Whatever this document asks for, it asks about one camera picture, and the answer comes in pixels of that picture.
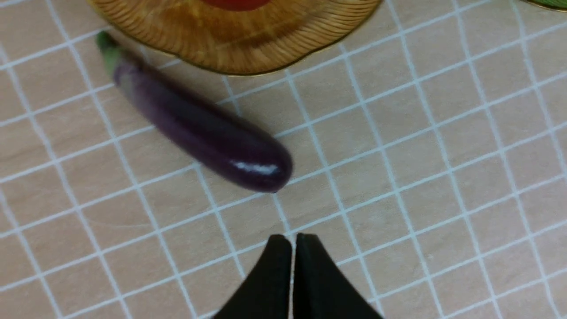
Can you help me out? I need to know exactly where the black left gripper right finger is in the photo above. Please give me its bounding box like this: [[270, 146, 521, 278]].
[[292, 233, 381, 319]]

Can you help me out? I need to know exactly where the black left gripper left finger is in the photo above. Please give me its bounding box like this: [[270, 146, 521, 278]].
[[214, 234, 292, 319]]

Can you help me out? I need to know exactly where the purple eggplant green stem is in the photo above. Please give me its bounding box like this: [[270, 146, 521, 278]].
[[95, 31, 293, 193]]

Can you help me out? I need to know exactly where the red tomato green stem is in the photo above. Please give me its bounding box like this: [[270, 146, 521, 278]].
[[203, 0, 271, 12]]

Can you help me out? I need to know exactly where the tan checkered tablecloth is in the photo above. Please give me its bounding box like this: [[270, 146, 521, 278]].
[[0, 0, 567, 319]]

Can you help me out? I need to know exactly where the amber glass plate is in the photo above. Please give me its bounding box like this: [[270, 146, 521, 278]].
[[89, 0, 381, 76]]

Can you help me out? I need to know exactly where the green glass plate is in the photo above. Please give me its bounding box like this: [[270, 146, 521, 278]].
[[523, 0, 567, 12]]

